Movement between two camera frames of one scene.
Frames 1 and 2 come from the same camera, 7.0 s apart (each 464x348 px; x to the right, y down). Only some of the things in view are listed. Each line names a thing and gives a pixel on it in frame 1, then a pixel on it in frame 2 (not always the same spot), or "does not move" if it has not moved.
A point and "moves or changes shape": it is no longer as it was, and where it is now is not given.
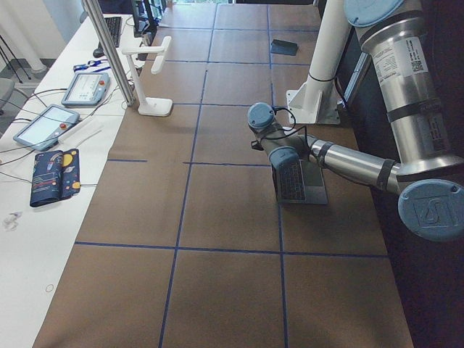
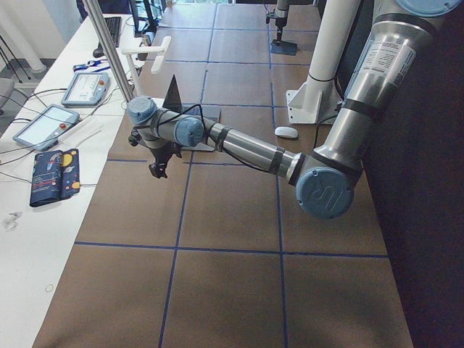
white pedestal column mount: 315,101 does not move
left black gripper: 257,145 → 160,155
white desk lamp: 147,106 does not move
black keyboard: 114,24 does not move
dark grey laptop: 301,182 moves or changes shape
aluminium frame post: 117,65 does not move
